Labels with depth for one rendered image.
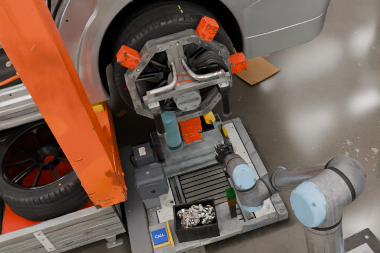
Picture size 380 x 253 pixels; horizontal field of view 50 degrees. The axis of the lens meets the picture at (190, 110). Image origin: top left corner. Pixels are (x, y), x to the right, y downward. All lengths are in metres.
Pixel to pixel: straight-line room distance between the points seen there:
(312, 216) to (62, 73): 0.95
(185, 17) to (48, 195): 1.18
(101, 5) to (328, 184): 1.29
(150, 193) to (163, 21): 0.97
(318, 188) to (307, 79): 2.23
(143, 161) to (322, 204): 1.41
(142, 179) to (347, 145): 1.40
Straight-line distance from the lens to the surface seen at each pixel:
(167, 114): 2.11
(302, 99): 3.19
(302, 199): 1.18
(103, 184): 1.98
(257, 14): 2.21
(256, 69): 3.44
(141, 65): 1.98
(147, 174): 2.32
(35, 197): 2.35
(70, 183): 2.31
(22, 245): 2.48
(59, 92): 1.57
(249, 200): 1.71
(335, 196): 1.20
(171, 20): 1.99
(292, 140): 2.90
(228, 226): 2.02
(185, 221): 1.92
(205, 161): 2.64
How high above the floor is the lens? 2.22
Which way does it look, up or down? 45 degrees down
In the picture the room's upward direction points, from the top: 12 degrees counter-clockwise
